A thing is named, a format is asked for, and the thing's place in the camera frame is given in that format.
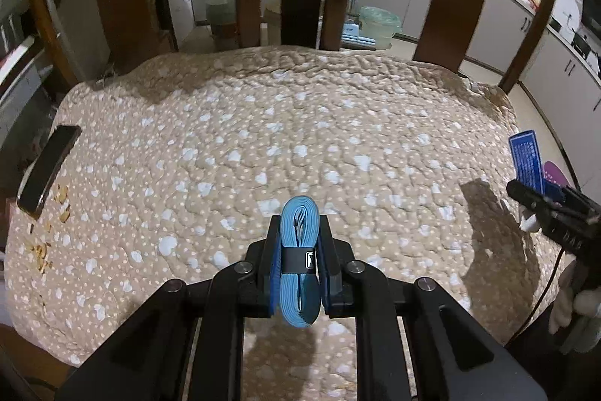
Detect purple plastic basket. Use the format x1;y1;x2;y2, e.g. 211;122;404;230
543;161;569;193

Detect blue carton with barcode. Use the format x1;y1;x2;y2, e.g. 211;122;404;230
508;130;545;194

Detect light blue strap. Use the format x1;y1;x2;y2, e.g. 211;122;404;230
279;194;323;329

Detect grey kitchen base cabinets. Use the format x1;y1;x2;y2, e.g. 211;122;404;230
358;0;600;190

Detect white gloved right hand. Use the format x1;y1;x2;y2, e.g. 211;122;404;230
548;260;600;353

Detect black flat remote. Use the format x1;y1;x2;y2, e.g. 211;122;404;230
17;125;82;219

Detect green lined waste bin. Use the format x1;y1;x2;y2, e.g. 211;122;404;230
359;6;401;50

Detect blue flat mop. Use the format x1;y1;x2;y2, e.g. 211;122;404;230
341;0;376;50

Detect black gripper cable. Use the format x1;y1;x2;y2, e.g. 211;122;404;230
506;247;568;345

